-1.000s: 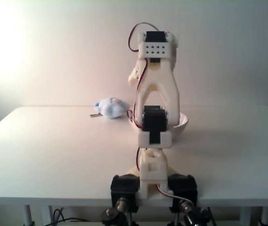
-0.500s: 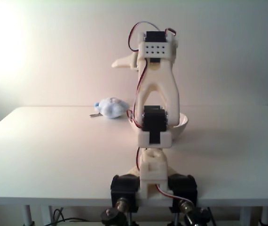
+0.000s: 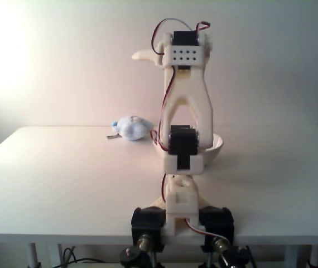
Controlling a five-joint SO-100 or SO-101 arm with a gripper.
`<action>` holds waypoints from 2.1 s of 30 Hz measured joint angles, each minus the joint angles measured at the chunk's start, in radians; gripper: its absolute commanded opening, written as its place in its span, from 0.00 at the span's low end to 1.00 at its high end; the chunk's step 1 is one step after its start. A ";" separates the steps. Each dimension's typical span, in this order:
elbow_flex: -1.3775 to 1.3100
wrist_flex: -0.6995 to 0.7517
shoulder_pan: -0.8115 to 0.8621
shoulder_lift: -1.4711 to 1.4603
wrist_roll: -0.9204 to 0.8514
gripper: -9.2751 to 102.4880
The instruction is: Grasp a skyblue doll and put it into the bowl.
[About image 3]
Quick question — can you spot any red white base lead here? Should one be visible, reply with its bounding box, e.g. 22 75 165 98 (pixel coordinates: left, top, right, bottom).
184 217 230 241

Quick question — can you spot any black cable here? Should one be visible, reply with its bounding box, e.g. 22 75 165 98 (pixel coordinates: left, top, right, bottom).
60 247 107 268

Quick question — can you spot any sky blue plush doll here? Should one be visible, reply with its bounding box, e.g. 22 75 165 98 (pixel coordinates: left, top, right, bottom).
106 114 154 141

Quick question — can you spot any red white gripper servo cable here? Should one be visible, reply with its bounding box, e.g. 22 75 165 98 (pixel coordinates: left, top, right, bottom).
150 17 213 56

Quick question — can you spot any red shoulder cable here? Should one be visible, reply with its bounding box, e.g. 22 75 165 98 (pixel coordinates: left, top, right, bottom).
161 173 169 203

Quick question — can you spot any black table clamp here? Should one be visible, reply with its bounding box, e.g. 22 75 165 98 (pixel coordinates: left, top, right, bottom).
199 205 235 256
131 206 167 253

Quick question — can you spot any white ceramic bowl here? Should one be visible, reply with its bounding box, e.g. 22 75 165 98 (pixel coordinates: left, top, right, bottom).
152 133 225 170

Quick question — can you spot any white table leg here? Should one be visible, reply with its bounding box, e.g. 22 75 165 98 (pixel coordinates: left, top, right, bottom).
49 244 62 268
306 245 318 268
283 245 299 268
27 243 41 268

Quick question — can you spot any red upper arm cable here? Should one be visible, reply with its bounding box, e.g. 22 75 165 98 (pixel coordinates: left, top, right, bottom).
151 65 178 153

